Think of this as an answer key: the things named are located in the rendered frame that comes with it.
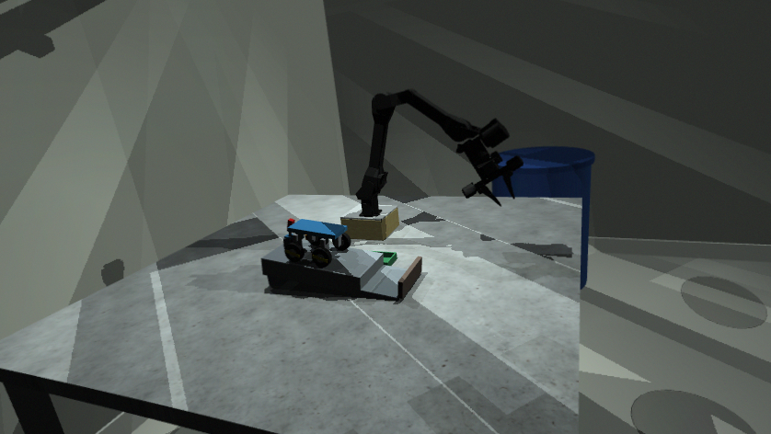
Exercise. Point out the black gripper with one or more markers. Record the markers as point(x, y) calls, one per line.
point(506, 172)

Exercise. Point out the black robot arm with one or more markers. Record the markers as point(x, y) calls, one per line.
point(383, 106)

